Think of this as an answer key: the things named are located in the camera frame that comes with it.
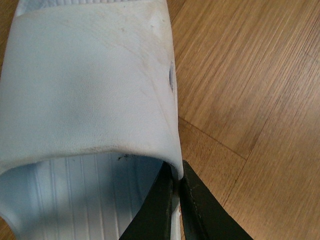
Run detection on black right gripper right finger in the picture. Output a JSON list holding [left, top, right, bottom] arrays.
[[179, 160, 252, 240]]

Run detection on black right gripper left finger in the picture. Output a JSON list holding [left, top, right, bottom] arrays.
[[120, 163, 174, 240]]

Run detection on light blue slipper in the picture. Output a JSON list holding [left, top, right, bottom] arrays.
[[0, 0, 183, 240]]

